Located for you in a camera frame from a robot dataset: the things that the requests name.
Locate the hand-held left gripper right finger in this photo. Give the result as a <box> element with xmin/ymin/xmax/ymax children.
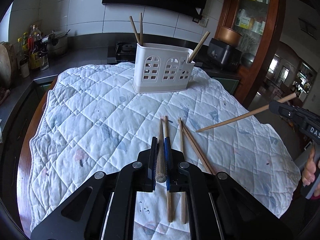
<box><xmin>163</xmin><ymin>136</ymin><xmax>293</xmax><ymax>240</ymax></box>

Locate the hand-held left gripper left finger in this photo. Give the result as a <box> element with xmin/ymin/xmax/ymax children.
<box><xmin>30</xmin><ymin>136</ymin><xmax>159</xmax><ymax>240</ymax></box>

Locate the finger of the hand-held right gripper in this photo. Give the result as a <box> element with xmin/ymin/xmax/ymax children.
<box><xmin>269</xmin><ymin>100</ymin><xmax>310</xmax><ymax>126</ymax></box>

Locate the brown wooden chopstick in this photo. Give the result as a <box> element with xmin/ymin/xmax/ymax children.
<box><xmin>180</xmin><ymin>124</ymin><xmax>216</xmax><ymax>176</ymax></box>
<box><xmin>139</xmin><ymin>12</ymin><xmax>144</xmax><ymax>46</ymax></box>
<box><xmin>129</xmin><ymin>16</ymin><xmax>141</xmax><ymax>45</ymax></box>
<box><xmin>196</xmin><ymin>92</ymin><xmax>297</xmax><ymax>133</ymax></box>
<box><xmin>178</xmin><ymin>117</ymin><xmax>187</xmax><ymax>225</ymax></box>
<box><xmin>188</xmin><ymin>31</ymin><xmax>210</xmax><ymax>63</ymax></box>
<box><xmin>155</xmin><ymin>118</ymin><xmax>167</xmax><ymax>183</ymax></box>
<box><xmin>164</xmin><ymin>116</ymin><xmax>173</xmax><ymax>223</ymax></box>

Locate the white plastic utensil holder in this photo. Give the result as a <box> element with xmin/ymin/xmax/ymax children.
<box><xmin>132</xmin><ymin>42</ymin><xmax>196</xmax><ymax>94</ymax></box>

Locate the person's right hand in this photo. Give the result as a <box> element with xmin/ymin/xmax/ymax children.
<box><xmin>302</xmin><ymin>147</ymin><xmax>316</xmax><ymax>187</ymax></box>

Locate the green cabinet door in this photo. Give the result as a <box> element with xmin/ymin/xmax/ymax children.
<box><xmin>212</xmin><ymin>77</ymin><xmax>238</xmax><ymax>96</ymax></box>

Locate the white quilted blanket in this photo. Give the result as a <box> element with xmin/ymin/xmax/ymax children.
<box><xmin>29</xmin><ymin>61</ymin><xmax>302</xmax><ymax>240</ymax></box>

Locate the black rice cooker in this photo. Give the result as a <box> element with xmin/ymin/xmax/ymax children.
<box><xmin>207</xmin><ymin>38</ymin><xmax>243</xmax><ymax>72</ymax></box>

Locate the copper inner pot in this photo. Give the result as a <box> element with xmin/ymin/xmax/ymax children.
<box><xmin>215</xmin><ymin>26</ymin><xmax>243</xmax><ymax>47</ymax></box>

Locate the wooden glass door cabinet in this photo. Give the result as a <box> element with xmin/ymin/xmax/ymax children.
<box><xmin>214</xmin><ymin>0</ymin><xmax>287</xmax><ymax>105</ymax></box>

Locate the black gas stove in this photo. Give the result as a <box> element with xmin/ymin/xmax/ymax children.
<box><xmin>115</xmin><ymin>41</ymin><xmax>138</xmax><ymax>56</ymax></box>

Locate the silver seasoning pouch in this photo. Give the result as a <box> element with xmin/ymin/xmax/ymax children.
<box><xmin>40</xmin><ymin>52</ymin><xmax>51</xmax><ymax>71</ymax></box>

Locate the steel pot with lid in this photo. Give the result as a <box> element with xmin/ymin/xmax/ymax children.
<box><xmin>41</xmin><ymin>30</ymin><xmax>71</xmax><ymax>57</ymax></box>

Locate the small white jar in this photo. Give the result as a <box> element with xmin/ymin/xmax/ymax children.
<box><xmin>20</xmin><ymin>57</ymin><xmax>31</xmax><ymax>78</ymax></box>

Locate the ginger root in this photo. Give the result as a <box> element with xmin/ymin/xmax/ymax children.
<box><xmin>0</xmin><ymin>88</ymin><xmax>11</xmax><ymax>105</ymax></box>

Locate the clear bottle red liquid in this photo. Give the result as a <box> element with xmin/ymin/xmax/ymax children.
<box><xmin>29</xmin><ymin>25</ymin><xmax>42</xmax><ymax>70</ymax></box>

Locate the yellow cap bottle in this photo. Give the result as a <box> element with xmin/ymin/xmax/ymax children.
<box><xmin>17</xmin><ymin>37</ymin><xmax>25</xmax><ymax>63</ymax></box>

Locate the round wooden cutting board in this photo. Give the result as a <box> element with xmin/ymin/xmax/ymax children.
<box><xmin>0</xmin><ymin>41</ymin><xmax>18</xmax><ymax>88</ymax></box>

